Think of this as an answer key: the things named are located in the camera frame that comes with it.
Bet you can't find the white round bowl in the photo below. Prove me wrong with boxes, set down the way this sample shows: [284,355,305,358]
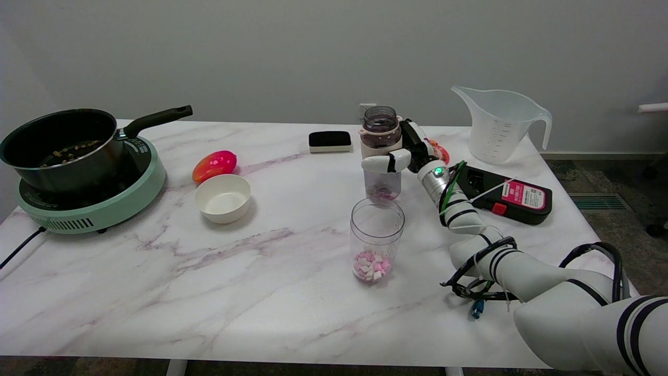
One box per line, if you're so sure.
[194,174,252,225]

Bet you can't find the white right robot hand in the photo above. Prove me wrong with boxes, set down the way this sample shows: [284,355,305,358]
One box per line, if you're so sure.
[361,119,445,177]

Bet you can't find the pink white candy cubes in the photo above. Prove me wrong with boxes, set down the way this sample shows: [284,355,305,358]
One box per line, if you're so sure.
[354,251,392,283]

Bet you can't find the black cooker power cord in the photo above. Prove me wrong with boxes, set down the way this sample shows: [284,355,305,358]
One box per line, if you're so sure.
[0,226,46,270]

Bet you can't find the black device with pink label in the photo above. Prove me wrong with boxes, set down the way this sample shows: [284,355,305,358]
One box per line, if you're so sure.
[453,164,553,226]

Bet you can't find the small food bits in saucepan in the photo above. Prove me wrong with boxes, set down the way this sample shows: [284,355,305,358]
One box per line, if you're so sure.
[42,139,103,168]

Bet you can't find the clear plastic cup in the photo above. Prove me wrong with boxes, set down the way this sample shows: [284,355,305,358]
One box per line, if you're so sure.
[350,197,405,284]

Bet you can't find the black white board eraser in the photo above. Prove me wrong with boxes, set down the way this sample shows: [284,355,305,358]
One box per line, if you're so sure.
[308,131,353,154]

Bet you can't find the white zip tie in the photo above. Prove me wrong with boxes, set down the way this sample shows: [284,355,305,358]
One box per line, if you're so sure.
[488,250,513,312]
[469,178,517,204]

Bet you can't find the clear plastic candy bottle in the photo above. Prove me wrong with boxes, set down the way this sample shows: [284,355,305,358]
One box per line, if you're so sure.
[359,106,403,202]

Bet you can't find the orange red toy fruit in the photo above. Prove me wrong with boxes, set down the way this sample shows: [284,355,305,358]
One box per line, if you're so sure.
[427,138,450,166]

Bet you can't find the red orange toy mango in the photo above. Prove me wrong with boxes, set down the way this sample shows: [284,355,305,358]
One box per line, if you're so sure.
[192,150,238,184]

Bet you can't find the grey floor vent grille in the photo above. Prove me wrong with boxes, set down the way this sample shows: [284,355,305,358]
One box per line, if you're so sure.
[568,193,623,212]

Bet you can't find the black saucepan with handle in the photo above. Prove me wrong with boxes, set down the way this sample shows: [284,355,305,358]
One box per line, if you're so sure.
[0,105,193,195]

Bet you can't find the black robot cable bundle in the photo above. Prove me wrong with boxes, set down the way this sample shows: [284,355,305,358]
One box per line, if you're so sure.
[440,237,625,304]

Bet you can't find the translucent plastic measuring jug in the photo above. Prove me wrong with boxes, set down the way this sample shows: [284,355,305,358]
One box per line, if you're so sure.
[451,86,553,165]

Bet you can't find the mint green induction cooker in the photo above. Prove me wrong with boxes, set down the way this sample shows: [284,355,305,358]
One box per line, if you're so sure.
[15,135,166,234]

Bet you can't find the green robot cable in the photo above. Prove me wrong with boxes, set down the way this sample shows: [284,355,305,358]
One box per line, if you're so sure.
[440,161,467,215]

